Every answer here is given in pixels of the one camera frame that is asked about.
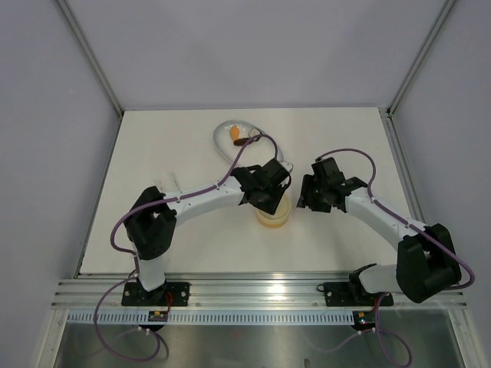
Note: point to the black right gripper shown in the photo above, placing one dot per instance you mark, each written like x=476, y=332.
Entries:
x=306, y=198

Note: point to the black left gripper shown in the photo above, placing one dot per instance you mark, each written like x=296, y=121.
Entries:
x=271, y=207

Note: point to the round cream lunch box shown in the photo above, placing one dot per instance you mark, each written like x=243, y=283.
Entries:
x=274, y=220

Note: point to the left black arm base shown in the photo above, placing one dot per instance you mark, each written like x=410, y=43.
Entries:
x=174, y=293

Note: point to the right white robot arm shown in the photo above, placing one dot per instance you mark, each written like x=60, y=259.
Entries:
x=426, y=263

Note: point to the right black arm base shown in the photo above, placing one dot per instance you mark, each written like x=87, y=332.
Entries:
x=345, y=294

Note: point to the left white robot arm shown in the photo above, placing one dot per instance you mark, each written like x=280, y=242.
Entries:
x=156, y=215

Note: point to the dark brown food piece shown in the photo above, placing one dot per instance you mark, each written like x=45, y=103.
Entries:
x=240, y=142

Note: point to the white black sushi piece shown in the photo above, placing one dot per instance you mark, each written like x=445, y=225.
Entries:
x=254, y=132

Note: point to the orange food piece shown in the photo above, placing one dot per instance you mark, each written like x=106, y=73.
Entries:
x=234, y=133

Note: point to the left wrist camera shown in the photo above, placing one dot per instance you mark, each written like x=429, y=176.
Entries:
x=271, y=175

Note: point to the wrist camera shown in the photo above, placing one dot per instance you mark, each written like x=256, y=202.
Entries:
x=326, y=172
x=271, y=175

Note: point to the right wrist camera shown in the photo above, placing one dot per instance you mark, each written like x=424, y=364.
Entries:
x=326, y=172

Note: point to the aluminium front rail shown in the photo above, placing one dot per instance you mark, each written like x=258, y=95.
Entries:
x=214, y=291

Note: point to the white slotted cable duct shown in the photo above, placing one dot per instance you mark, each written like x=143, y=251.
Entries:
x=214, y=317

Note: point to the right aluminium frame post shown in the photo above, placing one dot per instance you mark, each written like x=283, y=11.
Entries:
x=423, y=52

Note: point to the aluminium frame post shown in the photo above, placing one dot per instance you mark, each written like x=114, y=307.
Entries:
x=74, y=26
x=423, y=52

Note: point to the left aluminium frame post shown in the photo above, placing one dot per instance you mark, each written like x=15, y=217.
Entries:
x=74, y=26

